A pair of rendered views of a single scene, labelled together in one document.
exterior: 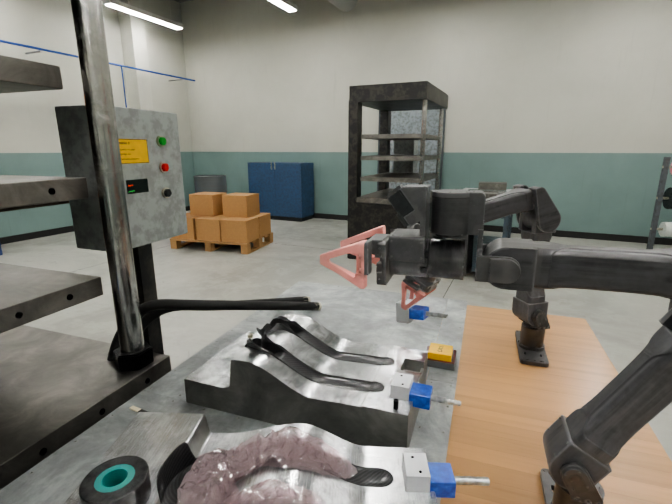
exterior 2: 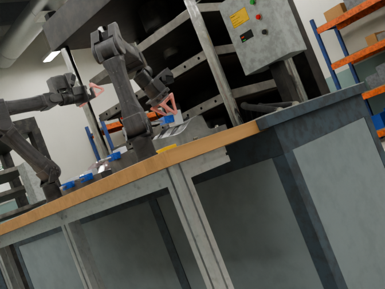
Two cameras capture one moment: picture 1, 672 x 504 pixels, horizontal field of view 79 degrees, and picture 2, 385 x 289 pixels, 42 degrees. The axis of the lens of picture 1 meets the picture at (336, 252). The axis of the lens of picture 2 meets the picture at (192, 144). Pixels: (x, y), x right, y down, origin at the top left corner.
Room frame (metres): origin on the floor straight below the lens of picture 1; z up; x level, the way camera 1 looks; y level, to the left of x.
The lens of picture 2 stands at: (1.85, -1.94, 0.74)
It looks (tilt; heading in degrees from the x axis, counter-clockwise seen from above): 2 degrees up; 114
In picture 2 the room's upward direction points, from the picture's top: 21 degrees counter-clockwise
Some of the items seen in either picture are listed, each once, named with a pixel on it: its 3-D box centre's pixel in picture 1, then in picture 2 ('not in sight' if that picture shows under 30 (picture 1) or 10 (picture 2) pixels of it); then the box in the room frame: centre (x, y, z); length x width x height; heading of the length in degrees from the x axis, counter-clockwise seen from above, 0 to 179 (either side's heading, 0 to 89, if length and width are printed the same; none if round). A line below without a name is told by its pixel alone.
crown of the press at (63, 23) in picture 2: not in sight; (156, 12); (0.59, 1.09, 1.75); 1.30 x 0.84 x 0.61; 160
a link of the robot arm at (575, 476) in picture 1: (576, 467); (48, 177); (0.50, -0.35, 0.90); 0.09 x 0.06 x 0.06; 161
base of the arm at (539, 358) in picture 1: (532, 336); (144, 150); (1.07, -0.56, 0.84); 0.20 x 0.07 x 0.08; 161
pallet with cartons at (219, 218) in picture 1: (222, 219); not in sight; (5.77, 1.63, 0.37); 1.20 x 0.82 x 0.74; 73
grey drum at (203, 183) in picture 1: (211, 199); not in sight; (7.63, 2.32, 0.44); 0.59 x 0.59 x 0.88
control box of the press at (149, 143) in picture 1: (148, 335); (300, 124); (1.29, 0.64, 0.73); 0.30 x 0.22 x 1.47; 160
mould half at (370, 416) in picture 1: (310, 367); (169, 143); (0.85, 0.06, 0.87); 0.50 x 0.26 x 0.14; 70
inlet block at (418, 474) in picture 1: (446, 479); (85, 178); (0.53, -0.17, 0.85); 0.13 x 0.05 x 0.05; 87
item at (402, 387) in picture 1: (425, 396); (112, 157); (0.70, -0.17, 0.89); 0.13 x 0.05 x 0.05; 70
